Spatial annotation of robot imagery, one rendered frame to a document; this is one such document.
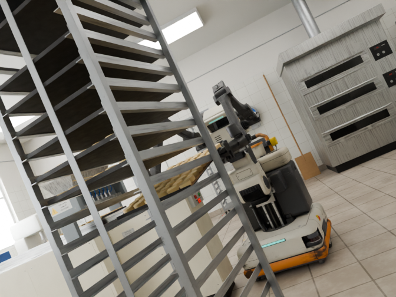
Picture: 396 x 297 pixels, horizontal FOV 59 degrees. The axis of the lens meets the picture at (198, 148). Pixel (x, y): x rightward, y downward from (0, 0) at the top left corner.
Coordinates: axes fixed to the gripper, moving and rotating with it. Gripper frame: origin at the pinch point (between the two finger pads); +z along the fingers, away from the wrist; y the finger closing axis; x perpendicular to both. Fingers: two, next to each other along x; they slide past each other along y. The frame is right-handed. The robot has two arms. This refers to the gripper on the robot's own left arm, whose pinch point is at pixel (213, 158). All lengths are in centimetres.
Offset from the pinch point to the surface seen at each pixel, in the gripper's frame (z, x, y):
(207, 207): 22.9, -26.4, 11.7
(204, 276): 41, -45, 25
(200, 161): 13.0, -16.1, -4.2
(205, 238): 32, -36, 18
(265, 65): -339, 386, -36
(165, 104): 15.2, -17.6, -32.3
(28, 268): 117, 148, 24
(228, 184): 3.6, -10.4, 12.3
